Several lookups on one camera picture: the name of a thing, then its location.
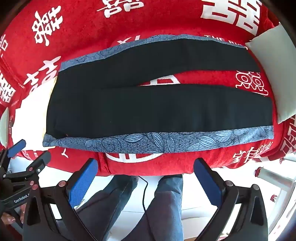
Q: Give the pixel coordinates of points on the person's leg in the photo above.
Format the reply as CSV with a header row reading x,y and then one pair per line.
x,y
104,201
161,208

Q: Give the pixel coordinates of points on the white metal rack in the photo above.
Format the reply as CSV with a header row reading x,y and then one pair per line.
x,y
277,183

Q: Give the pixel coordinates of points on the white cloth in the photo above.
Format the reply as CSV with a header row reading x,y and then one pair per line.
x,y
32,111

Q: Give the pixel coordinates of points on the person's right leg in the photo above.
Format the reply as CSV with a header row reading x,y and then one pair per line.
x,y
161,208

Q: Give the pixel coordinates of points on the pale green plate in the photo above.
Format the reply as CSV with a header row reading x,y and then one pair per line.
x,y
4,127

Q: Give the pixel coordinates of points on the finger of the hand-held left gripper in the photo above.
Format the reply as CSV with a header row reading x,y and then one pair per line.
x,y
19,145
40,161

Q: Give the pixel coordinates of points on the black pants with blue stripe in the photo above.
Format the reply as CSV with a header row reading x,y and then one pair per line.
x,y
150,109

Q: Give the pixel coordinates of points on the person's left hand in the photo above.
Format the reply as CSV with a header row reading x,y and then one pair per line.
x,y
10,219

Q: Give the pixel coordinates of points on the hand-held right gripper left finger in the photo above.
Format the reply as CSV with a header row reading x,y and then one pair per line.
x,y
82,183

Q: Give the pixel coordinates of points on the red jacket with white print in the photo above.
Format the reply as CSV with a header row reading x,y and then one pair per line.
x,y
97,44

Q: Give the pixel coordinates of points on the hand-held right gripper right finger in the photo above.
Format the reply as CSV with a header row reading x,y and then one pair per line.
x,y
208,183

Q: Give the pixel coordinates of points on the person's left leg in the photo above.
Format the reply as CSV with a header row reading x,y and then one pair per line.
x,y
104,201

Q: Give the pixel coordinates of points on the white pillow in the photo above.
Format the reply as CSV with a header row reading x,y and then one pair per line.
x,y
270,74

